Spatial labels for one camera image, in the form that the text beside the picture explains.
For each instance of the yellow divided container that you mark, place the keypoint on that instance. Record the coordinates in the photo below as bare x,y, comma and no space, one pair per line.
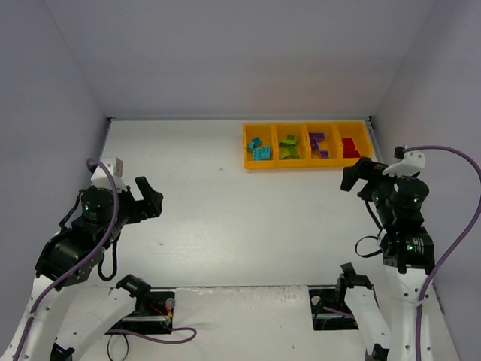
334,131

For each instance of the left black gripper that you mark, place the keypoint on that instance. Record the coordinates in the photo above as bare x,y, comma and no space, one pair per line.
137,205

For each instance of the long teal lego brick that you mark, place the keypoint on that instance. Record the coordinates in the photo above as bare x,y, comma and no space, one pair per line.
257,155

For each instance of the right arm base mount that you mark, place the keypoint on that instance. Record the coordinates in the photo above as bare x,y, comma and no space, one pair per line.
329,314

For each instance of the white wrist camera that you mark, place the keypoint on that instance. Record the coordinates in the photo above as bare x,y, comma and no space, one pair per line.
109,173
410,163

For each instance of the dark teal square brick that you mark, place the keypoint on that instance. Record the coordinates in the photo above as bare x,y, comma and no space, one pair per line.
253,144

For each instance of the long green lego brick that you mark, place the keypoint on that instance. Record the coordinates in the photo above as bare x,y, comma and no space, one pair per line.
288,142

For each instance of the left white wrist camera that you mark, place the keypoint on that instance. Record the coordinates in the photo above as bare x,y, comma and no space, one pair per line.
109,173

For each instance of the red two-by-four lego brick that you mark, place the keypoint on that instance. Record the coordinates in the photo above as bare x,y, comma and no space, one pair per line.
348,155

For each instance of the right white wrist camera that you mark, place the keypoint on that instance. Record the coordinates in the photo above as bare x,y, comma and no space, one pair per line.
410,163

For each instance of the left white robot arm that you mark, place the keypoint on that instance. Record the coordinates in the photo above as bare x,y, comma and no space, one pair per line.
67,261

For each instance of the cupcake purple lego piece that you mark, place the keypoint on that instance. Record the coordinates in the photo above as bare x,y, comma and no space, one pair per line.
317,136

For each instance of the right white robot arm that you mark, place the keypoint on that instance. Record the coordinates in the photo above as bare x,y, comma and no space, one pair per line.
407,249

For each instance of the small red lego brick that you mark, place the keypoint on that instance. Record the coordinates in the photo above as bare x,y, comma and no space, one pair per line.
348,143

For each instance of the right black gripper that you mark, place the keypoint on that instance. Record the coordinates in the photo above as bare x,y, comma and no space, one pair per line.
365,177

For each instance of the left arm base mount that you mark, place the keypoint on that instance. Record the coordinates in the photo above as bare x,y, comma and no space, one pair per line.
155,318

